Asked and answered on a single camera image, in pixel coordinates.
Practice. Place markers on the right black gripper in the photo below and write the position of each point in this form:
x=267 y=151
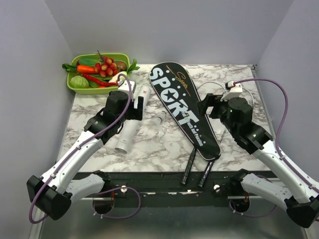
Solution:
x=212 y=100

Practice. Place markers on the green plastic basket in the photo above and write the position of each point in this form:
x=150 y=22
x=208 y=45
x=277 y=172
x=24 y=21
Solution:
x=71 y=70

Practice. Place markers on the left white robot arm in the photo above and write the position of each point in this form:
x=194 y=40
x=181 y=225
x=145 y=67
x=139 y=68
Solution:
x=55 y=190

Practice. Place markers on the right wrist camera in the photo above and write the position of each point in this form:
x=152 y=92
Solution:
x=233 y=90

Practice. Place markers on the badminton racket left handle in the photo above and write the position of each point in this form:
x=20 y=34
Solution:
x=188 y=167

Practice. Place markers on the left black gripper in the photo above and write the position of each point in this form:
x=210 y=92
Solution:
x=136 y=113

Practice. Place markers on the green leafy toy vegetable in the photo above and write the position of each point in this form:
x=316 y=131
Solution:
x=133 y=67

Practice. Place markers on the black racket cover bag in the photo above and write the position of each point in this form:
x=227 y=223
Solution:
x=177 y=92

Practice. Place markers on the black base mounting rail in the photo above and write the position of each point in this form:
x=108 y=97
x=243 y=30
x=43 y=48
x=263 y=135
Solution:
x=164 y=189

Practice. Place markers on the red toy cherry bunch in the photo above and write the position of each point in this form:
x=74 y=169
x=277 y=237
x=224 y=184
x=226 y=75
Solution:
x=106 y=68

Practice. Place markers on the white toy radish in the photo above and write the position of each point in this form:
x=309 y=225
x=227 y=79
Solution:
x=121 y=76

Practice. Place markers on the green toy cabbage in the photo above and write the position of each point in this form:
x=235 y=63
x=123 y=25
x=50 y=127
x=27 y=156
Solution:
x=79 y=82

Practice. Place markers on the orange toy carrot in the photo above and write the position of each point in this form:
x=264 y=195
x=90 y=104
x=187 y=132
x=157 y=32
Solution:
x=83 y=69

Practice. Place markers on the red toy chili pepper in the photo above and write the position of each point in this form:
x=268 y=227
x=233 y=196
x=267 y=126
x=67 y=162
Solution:
x=96 y=83

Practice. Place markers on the white shuttlecock tube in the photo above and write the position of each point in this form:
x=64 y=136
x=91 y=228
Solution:
x=130 y=128

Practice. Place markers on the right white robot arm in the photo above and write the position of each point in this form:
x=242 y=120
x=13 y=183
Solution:
x=298 y=196

